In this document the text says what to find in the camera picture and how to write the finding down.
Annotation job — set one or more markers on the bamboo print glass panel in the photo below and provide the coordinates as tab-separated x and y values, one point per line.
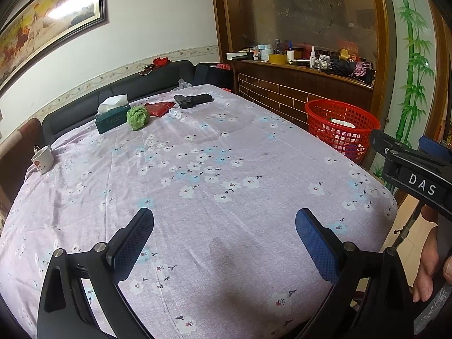
413	60

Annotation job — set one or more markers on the black sofa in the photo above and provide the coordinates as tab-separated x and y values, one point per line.
88	102

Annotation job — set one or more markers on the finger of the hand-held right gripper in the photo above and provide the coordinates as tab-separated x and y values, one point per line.
388	141
432	146

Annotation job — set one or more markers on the yellow container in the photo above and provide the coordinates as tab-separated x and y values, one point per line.
277	59

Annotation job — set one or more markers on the white cup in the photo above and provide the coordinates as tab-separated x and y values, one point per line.
43	160

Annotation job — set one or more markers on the black toy pistol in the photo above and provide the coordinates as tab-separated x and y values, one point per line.
190	100

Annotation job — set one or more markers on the person's right hand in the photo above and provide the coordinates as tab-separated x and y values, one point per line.
429	261

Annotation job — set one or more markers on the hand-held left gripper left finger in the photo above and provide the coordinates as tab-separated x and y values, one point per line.
136	240

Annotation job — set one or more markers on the framed horse painting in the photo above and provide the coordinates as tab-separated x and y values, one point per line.
46	17

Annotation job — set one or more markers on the dark green tissue box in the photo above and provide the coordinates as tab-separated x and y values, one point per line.
113	120

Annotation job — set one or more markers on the white paper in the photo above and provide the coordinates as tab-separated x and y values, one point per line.
342	123

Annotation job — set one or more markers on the light blue box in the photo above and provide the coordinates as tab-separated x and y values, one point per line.
265	52

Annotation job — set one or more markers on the red cloth item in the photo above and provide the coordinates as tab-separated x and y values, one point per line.
161	62

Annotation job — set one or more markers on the white dropper bottle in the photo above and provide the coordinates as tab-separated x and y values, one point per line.
312	59

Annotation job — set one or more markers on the clear plastic bag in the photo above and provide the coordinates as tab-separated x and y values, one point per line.
184	84

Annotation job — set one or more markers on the green cloth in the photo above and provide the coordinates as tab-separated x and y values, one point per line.
137	118

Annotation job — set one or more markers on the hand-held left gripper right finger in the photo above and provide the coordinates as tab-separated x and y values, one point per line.
316	245

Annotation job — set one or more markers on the brown chair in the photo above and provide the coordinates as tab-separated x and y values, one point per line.
17	155

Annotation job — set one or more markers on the red pouch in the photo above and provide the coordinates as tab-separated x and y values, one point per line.
159	108

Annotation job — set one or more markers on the floral purple tablecloth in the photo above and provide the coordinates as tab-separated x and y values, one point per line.
212	190

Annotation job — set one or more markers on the red plastic basket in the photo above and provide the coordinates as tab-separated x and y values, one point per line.
339	137

